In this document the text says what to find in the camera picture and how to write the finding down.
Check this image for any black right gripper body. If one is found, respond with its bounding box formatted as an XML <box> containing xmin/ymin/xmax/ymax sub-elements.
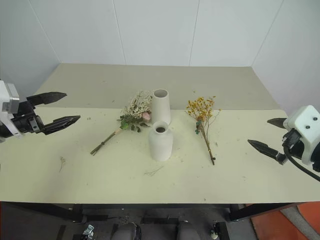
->
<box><xmin>281</xmin><ymin>128</ymin><xmax>305</xmax><ymax>161</ymax></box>

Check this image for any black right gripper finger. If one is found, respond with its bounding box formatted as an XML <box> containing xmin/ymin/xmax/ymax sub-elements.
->
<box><xmin>266</xmin><ymin>117</ymin><xmax>289</xmax><ymax>130</ymax></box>
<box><xmin>247</xmin><ymin>139</ymin><xmax>289</xmax><ymax>166</ymax></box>

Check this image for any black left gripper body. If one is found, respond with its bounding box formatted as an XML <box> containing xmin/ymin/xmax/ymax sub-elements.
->
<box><xmin>11</xmin><ymin>99</ymin><xmax>47</xmax><ymax>136</ymax></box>

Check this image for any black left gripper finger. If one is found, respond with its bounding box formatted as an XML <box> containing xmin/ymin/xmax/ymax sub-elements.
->
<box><xmin>41</xmin><ymin>115</ymin><xmax>81</xmax><ymax>136</ymax></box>
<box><xmin>26</xmin><ymin>91</ymin><xmax>68</xmax><ymax>109</ymax></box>

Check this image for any white cone-shaped vase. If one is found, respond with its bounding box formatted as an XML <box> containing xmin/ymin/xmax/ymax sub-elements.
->
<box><xmin>151</xmin><ymin>88</ymin><xmax>172</xmax><ymax>126</ymax></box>

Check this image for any white bottle-shaped vase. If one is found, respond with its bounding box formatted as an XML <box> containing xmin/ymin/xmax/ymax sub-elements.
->
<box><xmin>147</xmin><ymin>121</ymin><xmax>174</xmax><ymax>162</ymax></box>

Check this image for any white and pink flower bouquet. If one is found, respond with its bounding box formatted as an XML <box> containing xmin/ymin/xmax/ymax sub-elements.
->
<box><xmin>89</xmin><ymin>90</ymin><xmax>154</xmax><ymax>157</ymax></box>

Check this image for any yellow dried flower bouquet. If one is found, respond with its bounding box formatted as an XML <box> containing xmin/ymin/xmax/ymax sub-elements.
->
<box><xmin>185</xmin><ymin>95</ymin><xmax>223</xmax><ymax>166</ymax></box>

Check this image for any orange floor mat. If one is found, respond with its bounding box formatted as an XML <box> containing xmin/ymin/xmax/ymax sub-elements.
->
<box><xmin>249</xmin><ymin>201</ymin><xmax>320</xmax><ymax>240</ymax></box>

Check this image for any silver metal clamp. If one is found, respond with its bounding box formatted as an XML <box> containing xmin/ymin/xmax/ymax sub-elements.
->
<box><xmin>81</xmin><ymin>224</ymin><xmax>96</xmax><ymax>240</ymax></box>

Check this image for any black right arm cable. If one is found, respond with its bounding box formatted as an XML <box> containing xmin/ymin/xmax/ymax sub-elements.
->
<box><xmin>284</xmin><ymin>146</ymin><xmax>320</xmax><ymax>183</ymax></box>

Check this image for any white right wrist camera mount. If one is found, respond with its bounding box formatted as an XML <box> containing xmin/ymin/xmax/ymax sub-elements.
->
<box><xmin>283</xmin><ymin>104</ymin><xmax>320</xmax><ymax>173</ymax></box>

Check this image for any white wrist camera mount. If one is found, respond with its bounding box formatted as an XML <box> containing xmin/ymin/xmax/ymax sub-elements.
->
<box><xmin>283</xmin><ymin>104</ymin><xmax>320</xmax><ymax>173</ymax></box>
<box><xmin>0</xmin><ymin>79</ymin><xmax>26</xmax><ymax>144</ymax></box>

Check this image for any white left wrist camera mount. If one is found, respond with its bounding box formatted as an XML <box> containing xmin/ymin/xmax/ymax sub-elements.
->
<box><xmin>0</xmin><ymin>79</ymin><xmax>26</xmax><ymax>144</ymax></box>

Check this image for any black table frame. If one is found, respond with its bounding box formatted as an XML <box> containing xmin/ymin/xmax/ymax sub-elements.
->
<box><xmin>0</xmin><ymin>201</ymin><xmax>305</xmax><ymax>224</ymax></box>

